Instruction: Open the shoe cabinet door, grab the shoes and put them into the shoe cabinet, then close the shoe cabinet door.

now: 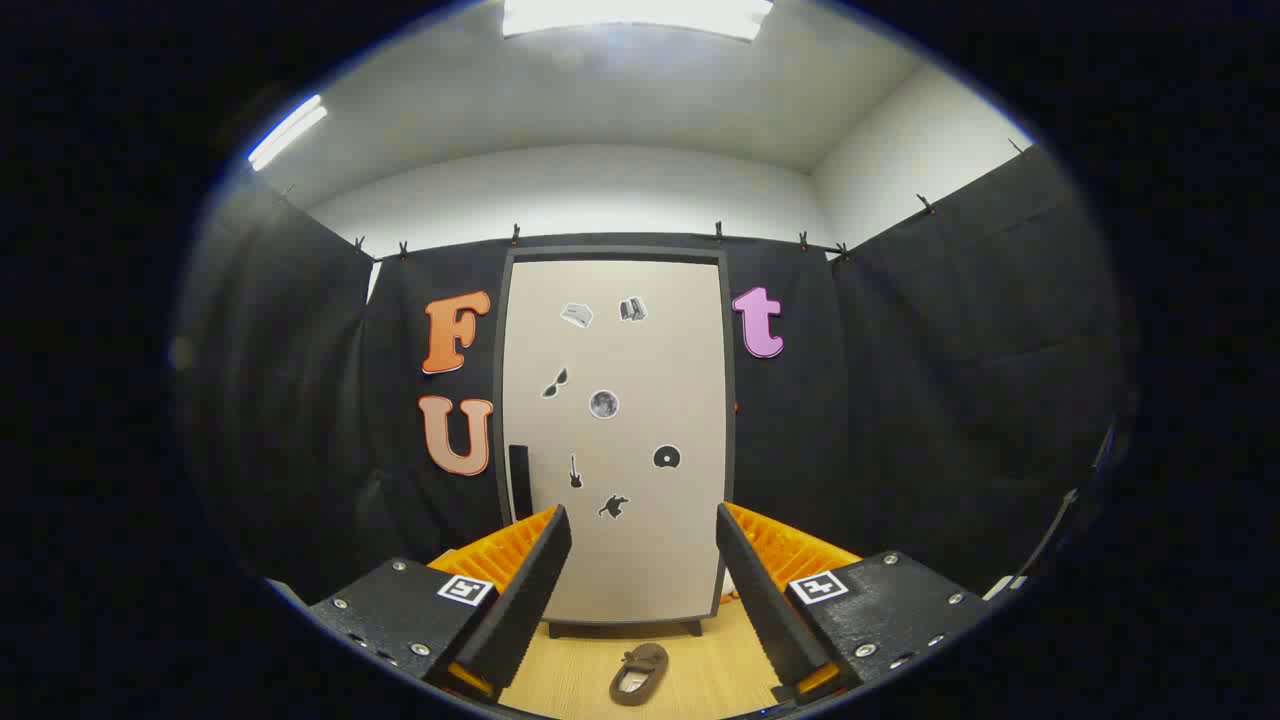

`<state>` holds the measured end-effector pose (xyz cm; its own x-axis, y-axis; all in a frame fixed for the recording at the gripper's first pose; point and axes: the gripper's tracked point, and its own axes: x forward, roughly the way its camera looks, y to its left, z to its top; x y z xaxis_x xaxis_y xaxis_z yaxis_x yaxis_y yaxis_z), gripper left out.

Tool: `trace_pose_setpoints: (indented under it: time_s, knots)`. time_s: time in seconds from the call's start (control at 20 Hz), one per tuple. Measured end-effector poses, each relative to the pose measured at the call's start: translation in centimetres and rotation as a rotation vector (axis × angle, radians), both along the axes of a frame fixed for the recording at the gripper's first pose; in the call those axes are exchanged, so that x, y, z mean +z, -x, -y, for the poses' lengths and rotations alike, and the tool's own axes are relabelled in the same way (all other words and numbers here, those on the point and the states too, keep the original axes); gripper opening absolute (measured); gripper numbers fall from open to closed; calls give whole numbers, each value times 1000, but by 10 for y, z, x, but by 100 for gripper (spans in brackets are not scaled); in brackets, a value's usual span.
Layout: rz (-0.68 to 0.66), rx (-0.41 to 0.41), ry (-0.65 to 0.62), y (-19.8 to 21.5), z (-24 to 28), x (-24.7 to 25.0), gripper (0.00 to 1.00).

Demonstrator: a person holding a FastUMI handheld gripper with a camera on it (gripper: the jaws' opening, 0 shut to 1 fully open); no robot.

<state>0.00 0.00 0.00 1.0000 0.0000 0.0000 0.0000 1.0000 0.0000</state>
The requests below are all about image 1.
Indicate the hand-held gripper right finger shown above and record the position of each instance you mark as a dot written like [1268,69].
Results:
[760,600]

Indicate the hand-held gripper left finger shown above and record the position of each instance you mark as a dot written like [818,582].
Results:
[530,590]

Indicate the brown fluffy shoe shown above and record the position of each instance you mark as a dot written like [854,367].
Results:
[650,657]

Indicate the beige shoe cabinet door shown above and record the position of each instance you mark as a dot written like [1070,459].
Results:
[620,350]

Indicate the dark grey shoe cabinet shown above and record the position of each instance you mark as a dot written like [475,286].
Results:
[615,252]

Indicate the black backdrop cloth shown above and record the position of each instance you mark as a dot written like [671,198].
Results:
[880,400]

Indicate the light grey bar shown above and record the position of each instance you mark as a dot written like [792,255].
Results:
[285,592]

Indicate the row of black cloth clips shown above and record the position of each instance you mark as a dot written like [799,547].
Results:
[516,236]

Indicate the long ceiling light tube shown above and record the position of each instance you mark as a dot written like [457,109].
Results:
[288,132]

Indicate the rectangular ceiling light panel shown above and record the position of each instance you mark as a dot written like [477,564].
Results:
[640,15]

